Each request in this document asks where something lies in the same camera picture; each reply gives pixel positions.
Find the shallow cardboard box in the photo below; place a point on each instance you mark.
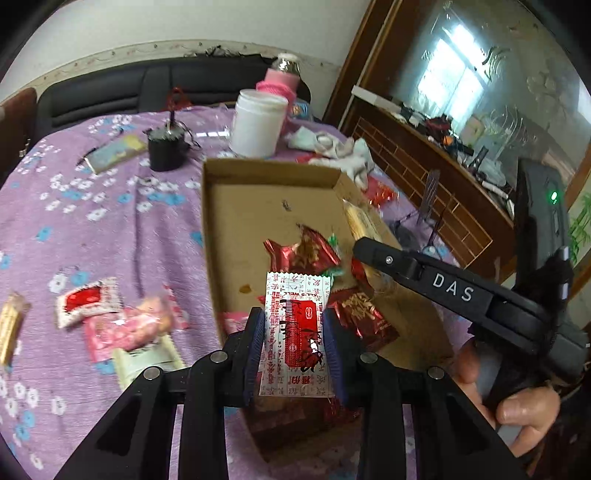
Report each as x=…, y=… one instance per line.
x=258, y=217

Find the person's right hand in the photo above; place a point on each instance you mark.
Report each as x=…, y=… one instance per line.
x=526, y=408

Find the red fabric item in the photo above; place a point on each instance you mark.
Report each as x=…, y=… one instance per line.
x=175, y=98

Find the black cylindrical container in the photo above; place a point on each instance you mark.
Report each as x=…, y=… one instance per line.
x=166, y=152

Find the dark red foil packet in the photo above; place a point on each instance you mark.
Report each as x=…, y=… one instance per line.
x=381, y=194
x=364, y=318
x=309, y=254

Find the bottle in pink sleeve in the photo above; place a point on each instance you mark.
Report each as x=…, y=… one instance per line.
x=277, y=85

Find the slim yellow cracker packet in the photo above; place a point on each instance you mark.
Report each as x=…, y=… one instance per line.
x=9, y=327

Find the pile of dark gadgets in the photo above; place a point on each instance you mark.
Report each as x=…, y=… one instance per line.
x=438, y=124

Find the green bamboo wall picture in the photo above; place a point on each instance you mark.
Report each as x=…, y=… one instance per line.
x=579, y=226

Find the brown armchair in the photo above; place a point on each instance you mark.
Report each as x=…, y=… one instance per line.
x=16, y=124

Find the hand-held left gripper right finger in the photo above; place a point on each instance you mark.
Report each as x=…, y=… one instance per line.
x=332, y=355

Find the long white red-print packet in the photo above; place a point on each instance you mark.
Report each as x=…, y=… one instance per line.
x=295, y=295

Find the black clothing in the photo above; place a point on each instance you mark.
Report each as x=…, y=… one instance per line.
x=221, y=51

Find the pale green white packet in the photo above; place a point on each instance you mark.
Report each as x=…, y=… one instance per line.
x=143, y=357

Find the plain pink snack packet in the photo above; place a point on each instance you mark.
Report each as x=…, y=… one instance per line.
x=233, y=322

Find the white plastic jar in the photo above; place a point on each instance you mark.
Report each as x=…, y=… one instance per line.
x=256, y=124

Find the white crumpled cloth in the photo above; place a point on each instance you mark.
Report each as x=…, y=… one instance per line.
x=355, y=159

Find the pink cartoon snack packet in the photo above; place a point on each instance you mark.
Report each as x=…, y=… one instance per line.
x=134, y=327

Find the purple floral tablecloth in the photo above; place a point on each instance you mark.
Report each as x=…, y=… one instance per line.
x=115, y=230

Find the green notebook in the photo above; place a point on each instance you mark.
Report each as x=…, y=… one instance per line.
x=117, y=152

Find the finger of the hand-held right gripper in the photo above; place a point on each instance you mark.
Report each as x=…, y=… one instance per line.
x=388, y=261

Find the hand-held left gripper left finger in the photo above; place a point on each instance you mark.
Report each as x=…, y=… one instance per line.
x=254, y=355

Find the black leather sofa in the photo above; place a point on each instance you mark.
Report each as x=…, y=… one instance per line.
x=115, y=87

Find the small colourful packet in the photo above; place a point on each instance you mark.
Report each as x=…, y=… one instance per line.
x=300, y=110

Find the small white red-label packet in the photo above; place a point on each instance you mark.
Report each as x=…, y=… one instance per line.
x=85, y=300

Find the wood framed wall mirror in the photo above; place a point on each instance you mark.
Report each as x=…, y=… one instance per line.
x=508, y=55

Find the black binder clip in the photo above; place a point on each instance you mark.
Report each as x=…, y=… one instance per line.
x=174, y=134

